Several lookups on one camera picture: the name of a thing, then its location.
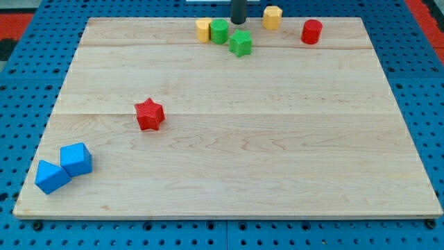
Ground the blue triangular block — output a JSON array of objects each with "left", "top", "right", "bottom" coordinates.
[{"left": 35, "top": 160, "right": 71, "bottom": 194}]

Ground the light wooden board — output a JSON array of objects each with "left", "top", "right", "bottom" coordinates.
[{"left": 13, "top": 17, "right": 443, "bottom": 220}]

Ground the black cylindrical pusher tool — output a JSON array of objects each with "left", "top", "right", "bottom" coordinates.
[{"left": 230, "top": 0, "right": 247, "bottom": 24}]

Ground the green cylinder block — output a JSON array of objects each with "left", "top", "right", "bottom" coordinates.
[{"left": 210, "top": 19, "right": 229, "bottom": 44}]

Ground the red star block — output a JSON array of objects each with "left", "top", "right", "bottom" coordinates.
[{"left": 134, "top": 98, "right": 165, "bottom": 131}]

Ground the green star block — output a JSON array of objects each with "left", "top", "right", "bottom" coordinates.
[{"left": 229, "top": 29, "right": 253, "bottom": 58}]

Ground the yellow half-round block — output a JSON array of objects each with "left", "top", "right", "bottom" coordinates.
[{"left": 195, "top": 17, "right": 212, "bottom": 43}]

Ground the blue cube block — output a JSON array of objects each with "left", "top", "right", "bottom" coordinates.
[{"left": 60, "top": 142, "right": 92, "bottom": 177}]

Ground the red cylinder block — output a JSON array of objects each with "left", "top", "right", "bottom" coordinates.
[{"left": 301, "top": 19, "right": 323, "bottom": 44}]

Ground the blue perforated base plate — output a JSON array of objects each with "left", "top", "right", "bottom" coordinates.
[{"left": 1, "top": 0, "right": 443, "bottom": 249}]

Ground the yellow hexagon block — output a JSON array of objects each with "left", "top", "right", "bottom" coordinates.
[{"left": 262, "top": 6, "right": 283, "bottom": 30}]

